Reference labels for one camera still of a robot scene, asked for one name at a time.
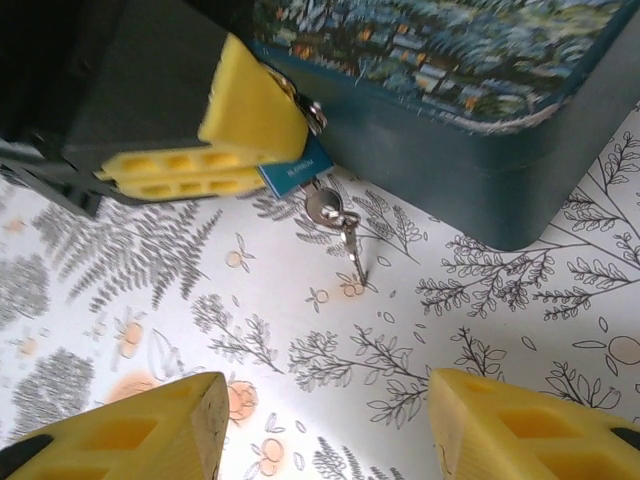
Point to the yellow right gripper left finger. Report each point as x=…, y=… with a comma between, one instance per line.
x=175, y=450

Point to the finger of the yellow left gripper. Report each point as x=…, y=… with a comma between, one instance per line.
x=250, y=115
x=240, y=180

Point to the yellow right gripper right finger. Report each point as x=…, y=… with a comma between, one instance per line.
x=475, y=425

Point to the blue padlock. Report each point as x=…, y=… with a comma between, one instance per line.
x=295, y=172

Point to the starry night painted tin box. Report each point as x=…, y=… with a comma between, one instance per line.
x=450, y=150

